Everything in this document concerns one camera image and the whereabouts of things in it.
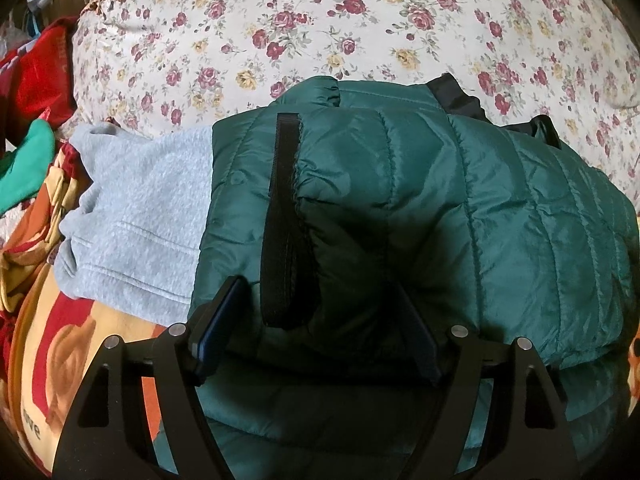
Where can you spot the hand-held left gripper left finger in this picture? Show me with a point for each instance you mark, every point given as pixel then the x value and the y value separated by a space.
pixel 215 332

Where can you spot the grey sweatshirt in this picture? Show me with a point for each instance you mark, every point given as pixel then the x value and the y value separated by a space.
pixel 135 210

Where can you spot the red cloth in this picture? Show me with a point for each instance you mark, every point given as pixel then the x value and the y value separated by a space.
pixel 40 80

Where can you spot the floral print quilt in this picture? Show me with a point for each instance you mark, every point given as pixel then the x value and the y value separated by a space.
pixel 350 20

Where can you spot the teal green garment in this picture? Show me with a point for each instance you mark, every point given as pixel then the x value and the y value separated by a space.
pixel 25 170

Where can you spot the orange printed blanket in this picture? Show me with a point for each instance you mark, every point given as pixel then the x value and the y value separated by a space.
pixel 55 360

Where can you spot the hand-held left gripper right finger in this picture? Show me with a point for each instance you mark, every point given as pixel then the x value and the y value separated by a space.
pixel 420 342

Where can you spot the green quilted puffer jacket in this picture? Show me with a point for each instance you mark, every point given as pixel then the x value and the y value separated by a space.
pixel 450 200

